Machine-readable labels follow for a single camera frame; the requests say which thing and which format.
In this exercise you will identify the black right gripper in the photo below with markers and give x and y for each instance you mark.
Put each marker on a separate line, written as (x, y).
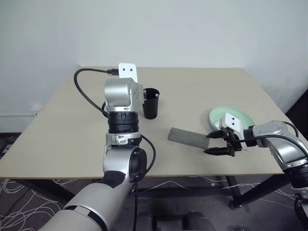
(232, 142)

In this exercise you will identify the grey glasses case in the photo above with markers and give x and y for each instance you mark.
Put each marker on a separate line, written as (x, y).
(187, 137)

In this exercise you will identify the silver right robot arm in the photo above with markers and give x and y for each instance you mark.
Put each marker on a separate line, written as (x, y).
(276, 134)

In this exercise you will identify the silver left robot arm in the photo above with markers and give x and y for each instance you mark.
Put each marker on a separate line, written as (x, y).
(118, 93)

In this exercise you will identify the pale round plate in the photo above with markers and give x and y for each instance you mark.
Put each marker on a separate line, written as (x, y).
(217, 115)

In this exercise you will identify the black pen holder cup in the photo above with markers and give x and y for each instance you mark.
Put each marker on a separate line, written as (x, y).
(151, 103)

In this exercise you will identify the dark rounded shape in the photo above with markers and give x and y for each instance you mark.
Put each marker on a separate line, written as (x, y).
(199, 222)

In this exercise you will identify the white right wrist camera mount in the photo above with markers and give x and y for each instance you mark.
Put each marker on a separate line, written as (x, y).
(232, 120)

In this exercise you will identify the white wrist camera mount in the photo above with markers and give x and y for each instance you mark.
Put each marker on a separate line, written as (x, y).
(232, 120)
(128, 71)

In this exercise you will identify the black table frame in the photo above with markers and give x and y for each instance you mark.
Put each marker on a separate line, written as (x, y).
(235, 192)

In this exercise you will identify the dark panel by wall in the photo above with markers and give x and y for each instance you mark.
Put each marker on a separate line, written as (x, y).
(299, 106)

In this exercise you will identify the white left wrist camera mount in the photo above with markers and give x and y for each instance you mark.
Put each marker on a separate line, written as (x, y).
(128, 71)

